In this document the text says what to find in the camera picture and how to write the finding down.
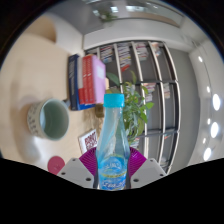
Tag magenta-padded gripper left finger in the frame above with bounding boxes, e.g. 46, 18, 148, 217
57, 147, 99, 190

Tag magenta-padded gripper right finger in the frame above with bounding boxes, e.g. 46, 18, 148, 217
128, 146, 167, 190

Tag clear bottle with blue cap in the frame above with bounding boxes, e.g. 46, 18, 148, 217
95, 93, 131, 191

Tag flat round red coaster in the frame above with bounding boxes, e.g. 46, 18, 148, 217
47, 155, 67, 176

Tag open white booklet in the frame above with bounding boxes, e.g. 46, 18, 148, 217
78, 129, 99, 155

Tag green potted plant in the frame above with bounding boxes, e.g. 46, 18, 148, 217
94, 70, 155, 141

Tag patterned ceramic mug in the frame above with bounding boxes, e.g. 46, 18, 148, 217
27, 97, 71, 142

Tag red book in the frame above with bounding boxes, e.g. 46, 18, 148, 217
85, 54, 96, 105
78, 55, 90, 106

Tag pink book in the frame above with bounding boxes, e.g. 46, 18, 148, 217
91, 54, 107, 105

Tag round ceiling lights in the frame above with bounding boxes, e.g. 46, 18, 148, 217
196, 54, 223, 163

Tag round-backed wooden chair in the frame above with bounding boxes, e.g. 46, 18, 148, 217
24, 14, 58, 43

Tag small green window plant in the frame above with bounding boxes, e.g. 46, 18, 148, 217
99, 11, 118, 23

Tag grey wall shelf unit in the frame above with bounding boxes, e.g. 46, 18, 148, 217
84, 40, 183, 174

